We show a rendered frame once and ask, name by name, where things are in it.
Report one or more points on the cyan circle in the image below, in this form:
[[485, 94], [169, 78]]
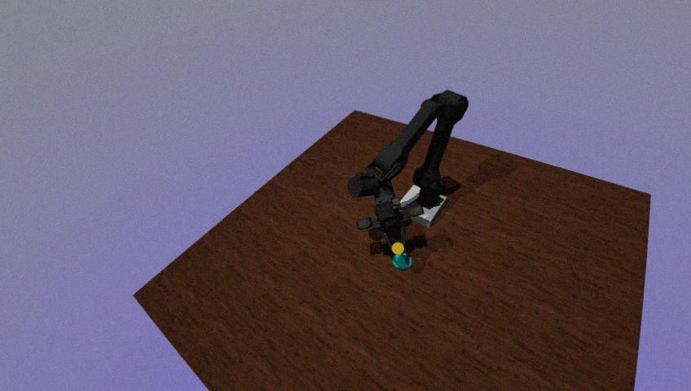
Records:
[[402, 261]]

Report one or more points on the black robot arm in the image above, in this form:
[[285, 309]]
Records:
[[448, 107]]

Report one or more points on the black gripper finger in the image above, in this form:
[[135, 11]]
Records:
[[384, 232], [403, 225]]

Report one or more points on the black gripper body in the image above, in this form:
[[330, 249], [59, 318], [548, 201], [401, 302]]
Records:
[[368, 222]]

